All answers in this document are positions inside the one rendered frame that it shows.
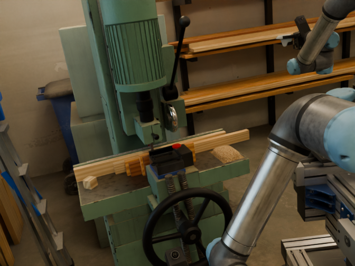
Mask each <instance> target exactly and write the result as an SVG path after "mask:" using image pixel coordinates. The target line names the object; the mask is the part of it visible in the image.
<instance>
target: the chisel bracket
mask: <svg viewBox="0 0 355 266"><path fill-rule="evenodd" d="M133 119H134V125H135V130H136V134H137V135H138V136H139V138H140V139H141V141H142V142H143V143H144V144H145V145H148V144H152V143H156V142H159V141H163V134H162V129H161V127H162V126H161V123H160V122H159V121H158V120H157V119H156V118H154V120H152V121H149V122H141V121H140V117H139V116H137V117H134V118H133ZM152 133H155V134H158V135H159V139H158V140H155V139H154V137H153V136H152Z"/></svg>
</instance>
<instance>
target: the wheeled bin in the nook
mask: <svg viewBox="0 0 355 266"><path fill-rule="evenodd" d="M36 98H37V100H38V101H42V100H47V99H50V101H51V104H52V106H53V110H54V112H55V115H56V118H57V121H58V123H59V126H60V129H61V132H62V135H63V138H64V141H65V143H66V146H67V149H68V152H69V155H70V157H69V158H67V159H66V160H65V161H64V162H63V165H62V168H63V171H64V173H65V174H66V175H67V176H66V177H65V179H64V181H63V188H64V190H65V191H66V192H67V193H69V194H72V195H77V194H79V192H78V186H77V181H76V177H75V174H74V170H73V165H76V164H79V159H78V155H77V151H76V147H75V144H74V140H73V136H72V132H71V128H70V119H71V102H74V101H75V99H74V94H73V90H72V86H71V81H70V78H69V79H63V80H58V81H53V82H50V83H48V84H47V85H46V86H45V87H39V88H38V93H37V94H36Z"/></svg>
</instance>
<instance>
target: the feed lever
mask: <svg viewBox="0 0 355 266"><path fill-rule="evenodd" d="M179 24H180V26H181V31H180V37H179V42H178V46H177V51H176V56H175V61H174V67H173V72H172V77H171V83H170V85H168V86H165V87H163V88H162V94H163V98H164V100H165V101H170V100H175V99H177V98H178V90H177V87H176V86H175V85H174V80H175V76H176V71H177V67H178V62H179V57H180V53H181V47H182V43H183V38H184V33H185V28H186V27H188V26H189V25H190V19H189V17H188V16H182V17H181V18H180V19H179Z"/></svg>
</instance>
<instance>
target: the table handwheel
mask: <svg viewBox="0 0 355 266"><path fill-rule="evenodd" d="M193 197H203V198H205V199H204V201H203V203H202V205H201V207H200V209H199V211H198V212H197V214H196V216H195V218H194V219H193V221H192V220H188V218H187V217H186V216H185V214H184V213H183V211H182V210H181V215H182V217H181V218H180V219H179V221H178V226H179V231H178V232H176V233H172V234H168V235H164V236H159V237H154V238H152V236H153V231H154V228H155V226H156V224H157V221H158V220H159V218H160V217H161V216H162V215H163V213H164V212H165V211H166V210H168V209H169V208H170V207H171V206H173V205H174V204H176V203H178V202H180V201H182V200H185V199H187V198H193ZM210 200H212V201H214V202H215V203H217V204H218V205H219V206H220V208H221V209H222V211H223V214H224V217H225V228H224V231H223V234H224V232H225V230H226V228H227V226H228V224H229V222H230V220H231V218H232V216H233V212H232V209H231V207H230V205H229V203H228V202H227V201H226V199H225V198H224V197H223V196H221V195H220V194H219V193H217V192H215V191H213V190H211V189H207V188H202V187H194V188H187V189H183V190H181V191H178V192H176V193H173V194H172V195H170V196H168V197H167V198H165V199H164V200H163V201H161V202H160V203H159V205H158V206H157V207H156V208H155V209H154V210H153V211H152V213H151V214H150V216H149V217H148V219H147V221H146V224H145V226H144V230H143V239H142V241H143V249H144V253H145V255H146V257H147V259H148V260H149V262H150V263H151V264H152V265H153V266H167V263H166V262H164V261H162V260H161V259H160V258H159V257H158V256H157V255H156V253H155V251H154V249H153V244H155V243H159V242H163V241H167V240H172V239H178V238H182V240H183V242H184V243H185V244H187V245H193V244H196V246H197V247H198V248H199V249H200V251H201V252H202V253H203V255H204V256H205V257H204V258H202V259H200V260H199V261H196V262H193V263H190V264H189V266H209V261H208V259H207V257H206V249H205V247H204V246H203V245H202V243H201V242H200V239H201V235H202V232H201V230H200V229H199V227H198V226H197V224H198V222H199V220H200V218H201V216H202V214H203V212H204V211H205V209H206V207H207V206H208V204H209V202H210Z"/></svg>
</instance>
